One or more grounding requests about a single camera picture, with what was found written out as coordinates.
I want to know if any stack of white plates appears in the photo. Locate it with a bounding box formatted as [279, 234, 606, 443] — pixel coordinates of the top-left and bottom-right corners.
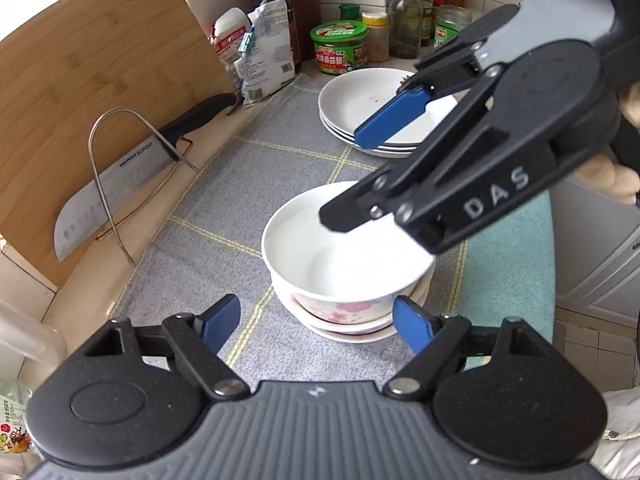
[318, 67, 461, 150]

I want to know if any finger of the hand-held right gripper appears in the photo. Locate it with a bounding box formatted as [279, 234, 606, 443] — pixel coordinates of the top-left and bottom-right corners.
[354, 4, 523, 150]
[320, 62, 506, 253]

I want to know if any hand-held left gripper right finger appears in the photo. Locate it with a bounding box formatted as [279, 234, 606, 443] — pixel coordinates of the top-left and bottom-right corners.
[382, 296, 543, 396]

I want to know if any small white bowl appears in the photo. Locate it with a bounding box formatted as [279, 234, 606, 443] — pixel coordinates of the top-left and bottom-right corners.
[300, 280, 431, 345]
[272, 265, 436, 336]

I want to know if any metal wire rack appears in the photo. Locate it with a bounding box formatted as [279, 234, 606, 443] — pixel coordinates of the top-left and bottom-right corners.
[87, 107, 201, 266]

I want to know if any clear plastic labelled bottle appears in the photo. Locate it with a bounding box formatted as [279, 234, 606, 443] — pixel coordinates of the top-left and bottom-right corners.
[0, 380, 38, 461]

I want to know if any grey checked dish cloth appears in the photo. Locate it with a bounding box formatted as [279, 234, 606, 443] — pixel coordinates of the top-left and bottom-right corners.
[112, 72, 471, 376]

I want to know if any santoku kitchen knife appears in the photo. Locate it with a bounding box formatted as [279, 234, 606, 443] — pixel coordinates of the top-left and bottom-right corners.
[52, 92, 238, 263]

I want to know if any large white fruit-print plate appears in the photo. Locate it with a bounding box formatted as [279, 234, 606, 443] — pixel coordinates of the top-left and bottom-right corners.
[327, 125, 426, 160]

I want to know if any yellow cap spice jar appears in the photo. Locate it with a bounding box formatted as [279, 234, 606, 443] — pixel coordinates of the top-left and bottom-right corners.
[361, 11, 390, 63]

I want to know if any red and white bag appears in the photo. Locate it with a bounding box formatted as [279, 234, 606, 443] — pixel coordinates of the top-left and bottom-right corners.
[209, 7, 253, 86]

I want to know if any green lid sauce jar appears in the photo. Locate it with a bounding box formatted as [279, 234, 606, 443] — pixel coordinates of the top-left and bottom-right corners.
[309, 21, 371, 76]

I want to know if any teal cloth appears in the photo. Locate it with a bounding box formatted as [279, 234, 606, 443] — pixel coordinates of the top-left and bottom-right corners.
[452, 192, 557, 346]

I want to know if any white cabinet door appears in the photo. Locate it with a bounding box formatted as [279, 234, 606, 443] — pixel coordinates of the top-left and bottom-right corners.
[552, 175, 640, 326]

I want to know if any white bowl pink floral print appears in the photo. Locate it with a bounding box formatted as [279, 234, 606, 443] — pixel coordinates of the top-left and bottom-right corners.
[261, 182, 436, 323]

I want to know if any clear plastic container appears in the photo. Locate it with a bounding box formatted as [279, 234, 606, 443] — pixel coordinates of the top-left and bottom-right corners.
[0, 300, 68, 376]

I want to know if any bamboo cutting board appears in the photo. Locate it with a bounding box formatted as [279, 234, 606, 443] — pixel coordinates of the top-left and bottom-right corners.
[0, 0, 236, 288]

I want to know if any green label glass jar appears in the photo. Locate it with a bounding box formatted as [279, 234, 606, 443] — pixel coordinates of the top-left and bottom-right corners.
[434, 5, 473, 51]

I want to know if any clear glass red-cap bottle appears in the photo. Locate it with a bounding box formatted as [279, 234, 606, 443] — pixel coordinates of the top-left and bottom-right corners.
[387, 0, 423, 60]

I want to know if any dark vinegar bottle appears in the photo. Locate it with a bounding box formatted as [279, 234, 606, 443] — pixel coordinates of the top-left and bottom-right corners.
[250, 0, 302, 75]

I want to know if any person's right hand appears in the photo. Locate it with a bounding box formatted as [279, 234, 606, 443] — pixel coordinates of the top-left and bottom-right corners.
[575, 152, 640, 206]

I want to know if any person's white clothing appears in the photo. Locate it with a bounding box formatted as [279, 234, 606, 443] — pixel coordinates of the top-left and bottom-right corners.
[590, 387, 640, 480]

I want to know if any white seasoning bag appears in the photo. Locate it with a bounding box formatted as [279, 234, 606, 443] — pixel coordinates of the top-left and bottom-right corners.
[234, 0, 297, 108]

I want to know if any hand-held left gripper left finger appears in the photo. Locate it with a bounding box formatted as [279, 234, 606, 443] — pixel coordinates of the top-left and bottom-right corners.
[85, 294, 251, 401]

